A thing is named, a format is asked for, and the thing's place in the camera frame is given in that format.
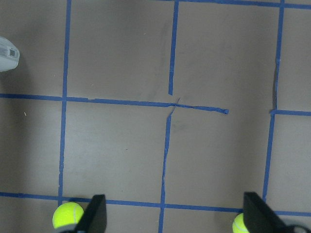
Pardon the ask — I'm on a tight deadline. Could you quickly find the right-side yellow tennis ball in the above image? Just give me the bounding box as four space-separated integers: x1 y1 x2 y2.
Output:
232 213 249 233

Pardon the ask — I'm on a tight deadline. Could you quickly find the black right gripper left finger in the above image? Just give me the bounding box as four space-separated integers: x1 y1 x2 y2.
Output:
73 194 107 233

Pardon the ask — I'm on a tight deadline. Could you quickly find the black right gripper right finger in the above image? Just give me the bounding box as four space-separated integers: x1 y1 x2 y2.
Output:
243 192 289 233

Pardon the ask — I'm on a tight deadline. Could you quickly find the centre yellow tennis ball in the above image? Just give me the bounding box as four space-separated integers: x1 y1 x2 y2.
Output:
52 202 84 229

